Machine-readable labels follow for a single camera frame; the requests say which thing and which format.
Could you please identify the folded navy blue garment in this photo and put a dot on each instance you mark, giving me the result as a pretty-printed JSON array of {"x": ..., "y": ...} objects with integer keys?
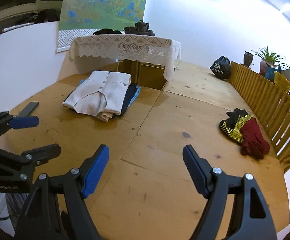
[{"x": 130, "y": 97}]

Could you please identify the white lace tablecloth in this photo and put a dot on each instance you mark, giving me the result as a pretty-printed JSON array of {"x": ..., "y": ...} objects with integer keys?
[{"x": 142, "y": 48}]

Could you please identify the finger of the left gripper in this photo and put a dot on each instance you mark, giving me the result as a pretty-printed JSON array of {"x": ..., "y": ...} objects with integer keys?
[
  {"x": 23, "y": 122},
  {"x": 41, "y": 155}
]

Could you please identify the white knit cardigan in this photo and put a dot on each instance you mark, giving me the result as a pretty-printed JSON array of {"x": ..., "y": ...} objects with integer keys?
[{"x": 101, "y": 78}]

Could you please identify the dark teapot on tray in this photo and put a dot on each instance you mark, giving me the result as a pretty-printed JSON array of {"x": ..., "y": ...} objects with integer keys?
[{"x": 140, "y": 28}]

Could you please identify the green blue landscape painting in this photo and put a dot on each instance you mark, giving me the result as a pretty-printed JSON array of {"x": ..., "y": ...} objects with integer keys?
[{"x": 100, "y": 14}]

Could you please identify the dark red garment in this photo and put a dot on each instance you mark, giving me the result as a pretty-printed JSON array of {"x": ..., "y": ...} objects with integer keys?
[{"x": 253, "y": 143}]

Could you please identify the wooden slatted fence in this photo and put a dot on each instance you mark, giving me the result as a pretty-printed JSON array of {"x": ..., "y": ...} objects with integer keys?
[{"x": 271, "y": 106}]

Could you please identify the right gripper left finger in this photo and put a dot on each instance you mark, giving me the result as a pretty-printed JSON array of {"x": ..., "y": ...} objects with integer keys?
[{"x": 92, "y": 169}]

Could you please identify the black drawstring sports bag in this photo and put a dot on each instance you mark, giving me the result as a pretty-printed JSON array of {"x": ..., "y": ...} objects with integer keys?
[{"x": 221, "y": 68}]

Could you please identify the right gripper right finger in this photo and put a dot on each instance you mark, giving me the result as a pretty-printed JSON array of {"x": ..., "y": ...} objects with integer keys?
[{"x": 199, "y": 170}]

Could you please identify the black yellow patterned garment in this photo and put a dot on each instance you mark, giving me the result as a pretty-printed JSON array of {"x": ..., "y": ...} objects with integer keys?
[{"x": 232, "y": 125}]

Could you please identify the green potted plant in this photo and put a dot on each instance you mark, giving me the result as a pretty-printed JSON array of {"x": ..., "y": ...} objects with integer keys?
[{"x": 269, "y": 59}]

